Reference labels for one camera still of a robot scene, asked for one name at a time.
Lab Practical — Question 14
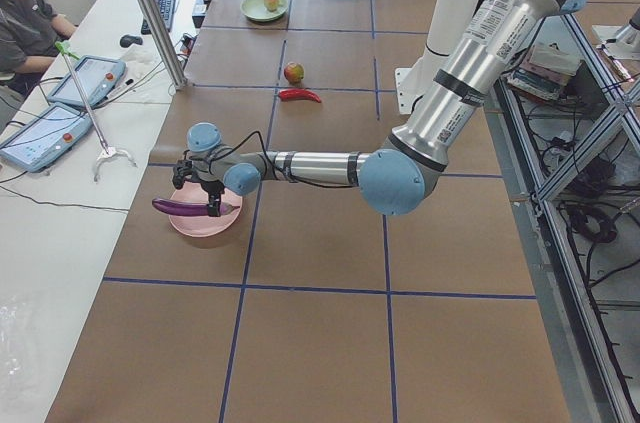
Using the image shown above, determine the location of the aluminium frame rail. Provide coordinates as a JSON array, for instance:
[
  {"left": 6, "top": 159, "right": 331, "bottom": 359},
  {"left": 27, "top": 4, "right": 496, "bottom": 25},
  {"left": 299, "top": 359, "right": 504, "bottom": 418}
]
[{"left": 485, "top": 1, "right": 639, "bottom": 422}]

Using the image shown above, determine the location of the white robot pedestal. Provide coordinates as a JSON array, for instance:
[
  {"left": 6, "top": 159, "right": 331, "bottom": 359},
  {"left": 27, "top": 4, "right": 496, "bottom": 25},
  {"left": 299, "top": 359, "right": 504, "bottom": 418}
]
[{"left": 395, "top": 0, "right": 481, "bottom": 115}]

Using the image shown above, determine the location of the teach pendant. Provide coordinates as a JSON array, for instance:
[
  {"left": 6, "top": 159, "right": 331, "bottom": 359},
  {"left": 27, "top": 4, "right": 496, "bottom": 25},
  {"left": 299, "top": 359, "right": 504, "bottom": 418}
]
[
  {"left": 46, "top": 55, "right": 126, "bottom": 109},
  {"left": 1, "top": 103, "right": 91, "bottom": 173}
]

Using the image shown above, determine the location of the green plate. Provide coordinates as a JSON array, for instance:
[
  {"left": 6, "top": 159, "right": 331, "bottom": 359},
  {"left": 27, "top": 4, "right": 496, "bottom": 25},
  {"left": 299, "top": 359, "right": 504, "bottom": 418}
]
[{"left": 241, "top": 0, "right": 288, "bottom": 23}]

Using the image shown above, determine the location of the reacher grabber tool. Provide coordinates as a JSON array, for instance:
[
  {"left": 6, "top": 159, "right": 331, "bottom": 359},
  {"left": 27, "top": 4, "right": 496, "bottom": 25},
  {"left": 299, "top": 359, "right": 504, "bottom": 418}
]
[{"left": 54, "top": 40, "right": 138, "bottom": 183}]

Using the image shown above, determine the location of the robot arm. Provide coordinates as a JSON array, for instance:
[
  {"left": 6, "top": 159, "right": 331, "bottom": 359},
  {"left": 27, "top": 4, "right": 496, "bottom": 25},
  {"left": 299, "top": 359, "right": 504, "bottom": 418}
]
[{"left": 185, "top": 0, "right": 585, "bottom": 215}]

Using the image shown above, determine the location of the yellow pink peach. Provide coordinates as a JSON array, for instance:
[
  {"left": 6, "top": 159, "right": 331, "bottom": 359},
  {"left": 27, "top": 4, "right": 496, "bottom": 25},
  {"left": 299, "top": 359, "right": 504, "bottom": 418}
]
[{"left": 263, "top": 0, "right": 280, "bottom": 12}]

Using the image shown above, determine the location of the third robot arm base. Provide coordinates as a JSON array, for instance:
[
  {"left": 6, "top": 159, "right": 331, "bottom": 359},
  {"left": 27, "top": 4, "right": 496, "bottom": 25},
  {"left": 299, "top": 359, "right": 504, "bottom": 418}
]
[{"left": 592, "top": 10, "right": 639, "bottom": 60}]

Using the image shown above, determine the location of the stack of books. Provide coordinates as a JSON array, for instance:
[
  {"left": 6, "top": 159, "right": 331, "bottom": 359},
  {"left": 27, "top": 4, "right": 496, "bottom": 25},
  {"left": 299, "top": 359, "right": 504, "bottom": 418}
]
[{"left": 506, "top": 43, "right": 582, "bottom": 101}]

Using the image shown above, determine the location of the black keyboard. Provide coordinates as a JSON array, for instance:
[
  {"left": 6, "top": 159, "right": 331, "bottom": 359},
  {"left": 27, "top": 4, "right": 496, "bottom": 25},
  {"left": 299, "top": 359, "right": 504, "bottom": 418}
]
[{"left": 155, "top": 0, "right": 177, "bottom": 32}]

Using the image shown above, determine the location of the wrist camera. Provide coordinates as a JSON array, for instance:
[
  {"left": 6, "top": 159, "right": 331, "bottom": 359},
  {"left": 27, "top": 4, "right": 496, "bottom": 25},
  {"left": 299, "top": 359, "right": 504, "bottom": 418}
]
[{"left": 172, "top": 159, "right": 193, "bottom": 190}]

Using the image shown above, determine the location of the seated person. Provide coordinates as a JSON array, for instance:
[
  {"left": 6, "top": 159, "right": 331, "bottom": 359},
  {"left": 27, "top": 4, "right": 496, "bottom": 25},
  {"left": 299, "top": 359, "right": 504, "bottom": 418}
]
[{"left": 1, "top": 0, "right": 76, "bottom": 97}]

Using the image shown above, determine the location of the red chili pepper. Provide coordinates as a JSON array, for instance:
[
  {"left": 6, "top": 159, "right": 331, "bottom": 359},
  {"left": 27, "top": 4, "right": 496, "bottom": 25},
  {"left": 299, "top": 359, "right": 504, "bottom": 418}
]
[{"left": 278, "top": 88, "right": 322, "bottom": 103}]

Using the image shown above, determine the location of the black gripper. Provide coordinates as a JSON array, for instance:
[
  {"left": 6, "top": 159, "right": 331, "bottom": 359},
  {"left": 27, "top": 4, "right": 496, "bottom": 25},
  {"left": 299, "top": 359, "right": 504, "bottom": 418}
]
[{"left": 200, "top": 180, "right": 224, "bottom": 217}]

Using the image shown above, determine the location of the purple eggplant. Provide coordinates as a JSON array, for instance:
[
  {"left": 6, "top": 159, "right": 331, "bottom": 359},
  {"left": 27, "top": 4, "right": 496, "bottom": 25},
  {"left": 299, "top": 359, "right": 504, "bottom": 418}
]
[{"left": 151, "top": 198, "right": 240, "bottom": 217}]

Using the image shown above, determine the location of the black computer mouse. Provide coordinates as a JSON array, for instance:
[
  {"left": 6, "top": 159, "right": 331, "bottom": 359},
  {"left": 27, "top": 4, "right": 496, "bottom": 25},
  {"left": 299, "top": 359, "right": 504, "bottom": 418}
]
[{"left": 119, "top": 34, "right": 144, "bottom": 48}]

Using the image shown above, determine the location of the aluminium frame post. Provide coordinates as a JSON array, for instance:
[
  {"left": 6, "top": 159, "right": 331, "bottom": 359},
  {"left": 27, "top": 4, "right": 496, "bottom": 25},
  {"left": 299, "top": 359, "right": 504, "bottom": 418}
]
[{"left": 137, "top": 0, "right": 187, "bottom": 91}]

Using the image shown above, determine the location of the far teach pendant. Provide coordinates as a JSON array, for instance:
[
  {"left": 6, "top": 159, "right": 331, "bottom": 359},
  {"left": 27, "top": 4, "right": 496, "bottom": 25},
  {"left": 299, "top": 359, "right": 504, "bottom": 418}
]
[{"left": 46, "top": 55, "right": 126, "bottom": 109}]

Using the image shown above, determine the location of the pink plate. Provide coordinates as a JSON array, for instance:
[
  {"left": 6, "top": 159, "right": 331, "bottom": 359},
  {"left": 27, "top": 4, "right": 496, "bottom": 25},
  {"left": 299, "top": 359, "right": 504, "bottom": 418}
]
[{"left": 169, "top": 182, "right": 243, "bottom": 237}]

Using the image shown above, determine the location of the red yellow pomegranate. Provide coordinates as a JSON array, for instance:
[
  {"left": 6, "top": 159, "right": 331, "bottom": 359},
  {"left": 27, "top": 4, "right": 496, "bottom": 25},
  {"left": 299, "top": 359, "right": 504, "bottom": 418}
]
[{"left": 283, "top": 62, "right": 305, "bottom": 85}]

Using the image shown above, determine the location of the near teach pendant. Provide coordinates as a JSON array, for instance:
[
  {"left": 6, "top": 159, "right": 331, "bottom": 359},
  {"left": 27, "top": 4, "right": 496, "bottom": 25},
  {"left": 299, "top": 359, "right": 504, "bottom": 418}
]
[{"left": 1, "top": 103, "right": 91, "bottom": 173}]

